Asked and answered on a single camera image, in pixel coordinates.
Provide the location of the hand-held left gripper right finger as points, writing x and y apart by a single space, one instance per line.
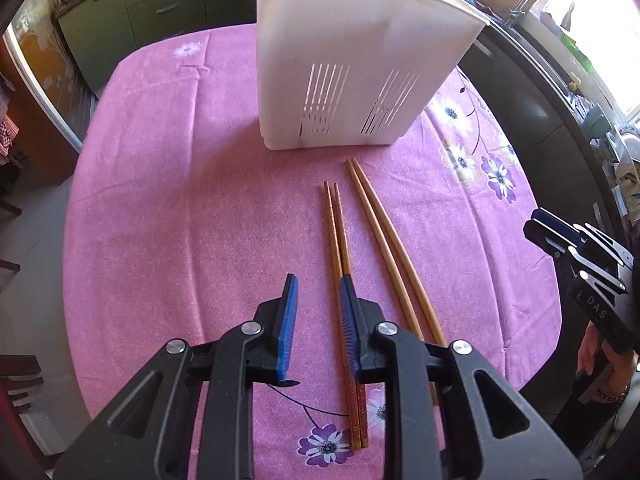
350 330

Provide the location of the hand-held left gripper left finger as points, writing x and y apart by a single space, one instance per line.
287 330

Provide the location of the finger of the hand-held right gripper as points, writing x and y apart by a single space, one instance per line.
545 241
552 224

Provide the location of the plain bamboo chopstick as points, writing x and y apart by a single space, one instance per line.
386 260
403 260

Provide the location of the patterned orange chopstick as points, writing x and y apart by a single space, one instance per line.
342 240
330 240

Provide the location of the white plastic utensil holder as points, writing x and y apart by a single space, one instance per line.
350 35

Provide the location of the person's right hand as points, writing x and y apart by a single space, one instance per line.
592 360

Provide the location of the white dish rack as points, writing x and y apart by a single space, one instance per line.
625 160

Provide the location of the grey blue mug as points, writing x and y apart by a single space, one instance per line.
595 120

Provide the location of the purple floral tablecloth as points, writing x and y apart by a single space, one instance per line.
175 210

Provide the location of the green plastic basin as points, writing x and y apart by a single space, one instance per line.
580 55

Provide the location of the dark stone countertop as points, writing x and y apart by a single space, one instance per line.
545 50

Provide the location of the kitchen window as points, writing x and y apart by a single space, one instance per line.
615 35

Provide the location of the dark wooden chair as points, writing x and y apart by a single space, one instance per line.
20 375

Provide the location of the checkered apron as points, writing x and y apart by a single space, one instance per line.
6 130

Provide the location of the sliding glass door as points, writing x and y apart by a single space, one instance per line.
45 60

